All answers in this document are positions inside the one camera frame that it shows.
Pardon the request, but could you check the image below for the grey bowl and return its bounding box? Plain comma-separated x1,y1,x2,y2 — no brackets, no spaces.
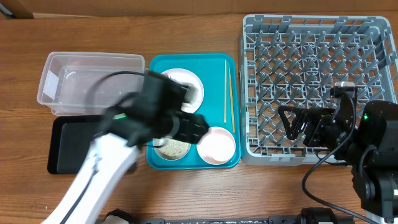
153,138,191,161

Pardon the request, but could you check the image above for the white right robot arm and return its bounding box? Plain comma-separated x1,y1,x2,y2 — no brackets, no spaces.
278,97,397,223

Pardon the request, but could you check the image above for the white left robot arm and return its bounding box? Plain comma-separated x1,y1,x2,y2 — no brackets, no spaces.
44,71,209,223

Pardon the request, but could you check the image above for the large white plate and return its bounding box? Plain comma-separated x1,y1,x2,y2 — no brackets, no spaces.
162,68,204,113

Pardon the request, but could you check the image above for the small white plate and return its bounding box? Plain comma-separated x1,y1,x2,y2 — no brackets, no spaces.
197,127,236,166

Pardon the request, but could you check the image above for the right wooden chopstick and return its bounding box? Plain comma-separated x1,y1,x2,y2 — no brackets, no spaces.
228,68,236,133

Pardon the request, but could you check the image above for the teal plastic tray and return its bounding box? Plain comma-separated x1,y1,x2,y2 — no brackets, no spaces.
146,53,241,170

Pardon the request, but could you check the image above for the grey dish rack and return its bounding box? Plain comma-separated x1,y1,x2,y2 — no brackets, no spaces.
239,14,397,166

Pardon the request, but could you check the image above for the black tray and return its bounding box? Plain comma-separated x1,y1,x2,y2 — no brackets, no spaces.
47,114,137,175

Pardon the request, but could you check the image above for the clear plastic bin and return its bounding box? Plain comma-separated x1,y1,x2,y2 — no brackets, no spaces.
37,52,145,116

